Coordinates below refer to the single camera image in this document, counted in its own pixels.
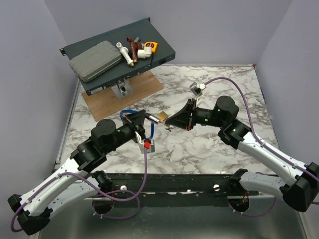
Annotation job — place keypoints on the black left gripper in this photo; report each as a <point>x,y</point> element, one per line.
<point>136,120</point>

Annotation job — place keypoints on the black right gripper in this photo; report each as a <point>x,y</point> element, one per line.
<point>182,118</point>

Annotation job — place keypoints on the blue cable lock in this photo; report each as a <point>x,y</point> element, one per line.
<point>154,120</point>

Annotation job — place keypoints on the brass padlock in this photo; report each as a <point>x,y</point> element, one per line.
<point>162,116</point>

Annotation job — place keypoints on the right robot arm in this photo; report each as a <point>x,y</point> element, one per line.
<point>294,182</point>

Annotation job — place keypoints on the white pvc elbow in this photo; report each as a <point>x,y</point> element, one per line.
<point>144,53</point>

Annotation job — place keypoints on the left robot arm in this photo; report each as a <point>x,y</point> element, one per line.
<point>75,179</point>

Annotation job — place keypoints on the silver keys on table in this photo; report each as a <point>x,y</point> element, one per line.
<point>168,156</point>

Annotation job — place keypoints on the wooden board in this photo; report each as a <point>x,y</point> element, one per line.
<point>108,102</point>

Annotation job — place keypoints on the white pvc pipe fitting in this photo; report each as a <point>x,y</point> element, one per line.
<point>125,53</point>

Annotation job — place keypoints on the grey plastic tool case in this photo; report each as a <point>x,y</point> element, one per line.
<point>95,61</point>

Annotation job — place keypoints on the brown pipe valve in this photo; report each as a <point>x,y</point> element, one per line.
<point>134,46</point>

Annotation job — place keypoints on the yellow tape measure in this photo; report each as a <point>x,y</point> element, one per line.
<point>153,45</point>

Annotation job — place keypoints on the dark teal rack shelf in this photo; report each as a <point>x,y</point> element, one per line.
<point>141,31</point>

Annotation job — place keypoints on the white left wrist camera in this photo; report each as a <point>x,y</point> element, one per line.
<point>145,144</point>

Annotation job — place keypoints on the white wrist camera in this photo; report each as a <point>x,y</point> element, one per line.
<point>197,90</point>
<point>145,144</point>

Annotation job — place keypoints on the metal shelf stand bracket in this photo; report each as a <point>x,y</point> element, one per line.
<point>121,90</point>

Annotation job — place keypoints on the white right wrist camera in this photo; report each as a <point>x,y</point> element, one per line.
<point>197,90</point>

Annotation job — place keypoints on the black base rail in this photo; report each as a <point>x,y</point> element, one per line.
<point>183,190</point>

